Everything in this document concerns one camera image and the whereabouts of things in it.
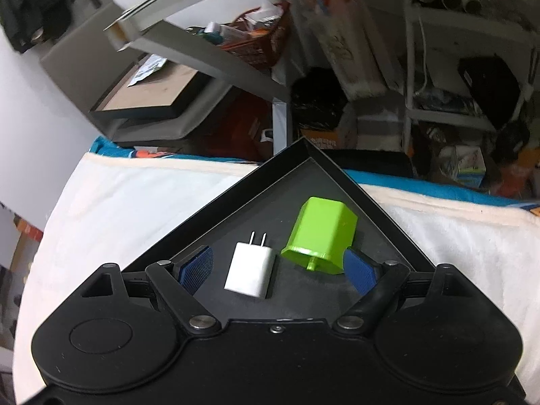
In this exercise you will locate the black picture frame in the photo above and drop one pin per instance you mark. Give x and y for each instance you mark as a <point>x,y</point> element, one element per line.
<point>143,101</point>

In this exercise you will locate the teal printed small box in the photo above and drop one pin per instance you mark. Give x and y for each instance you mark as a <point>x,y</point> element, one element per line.
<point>468,163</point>

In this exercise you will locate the dark hanging clothes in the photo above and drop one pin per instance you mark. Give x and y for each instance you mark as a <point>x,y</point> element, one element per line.
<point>29,4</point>

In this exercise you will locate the grey desk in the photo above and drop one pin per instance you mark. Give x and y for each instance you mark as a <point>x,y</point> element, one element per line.
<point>202,57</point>

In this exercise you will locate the white plug charger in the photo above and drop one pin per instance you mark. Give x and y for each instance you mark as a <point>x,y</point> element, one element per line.
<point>249,268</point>

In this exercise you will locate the white tote bag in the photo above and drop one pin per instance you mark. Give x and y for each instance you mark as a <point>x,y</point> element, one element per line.
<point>350,46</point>

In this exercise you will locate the white metal rack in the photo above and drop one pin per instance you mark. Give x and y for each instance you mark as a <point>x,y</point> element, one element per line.
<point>447,36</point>

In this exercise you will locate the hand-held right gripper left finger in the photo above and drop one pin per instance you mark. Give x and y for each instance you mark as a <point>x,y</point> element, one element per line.
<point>196,268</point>

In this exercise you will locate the black plastic bag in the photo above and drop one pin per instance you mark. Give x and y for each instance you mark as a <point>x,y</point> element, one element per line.
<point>316,103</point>

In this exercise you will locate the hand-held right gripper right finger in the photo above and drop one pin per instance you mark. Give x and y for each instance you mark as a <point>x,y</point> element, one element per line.
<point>358,272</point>

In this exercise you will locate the green plastic cup toy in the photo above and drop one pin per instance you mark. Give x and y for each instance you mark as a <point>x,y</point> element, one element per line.
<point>322,230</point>

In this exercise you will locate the black shallow tray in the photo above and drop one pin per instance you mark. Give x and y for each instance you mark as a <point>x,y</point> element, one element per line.
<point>270,202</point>

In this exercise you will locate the orange storage basket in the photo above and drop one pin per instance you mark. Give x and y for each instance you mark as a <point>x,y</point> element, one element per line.
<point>257,44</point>

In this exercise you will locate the white printed paper bag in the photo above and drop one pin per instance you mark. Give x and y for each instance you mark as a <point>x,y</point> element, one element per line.
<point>145,67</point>

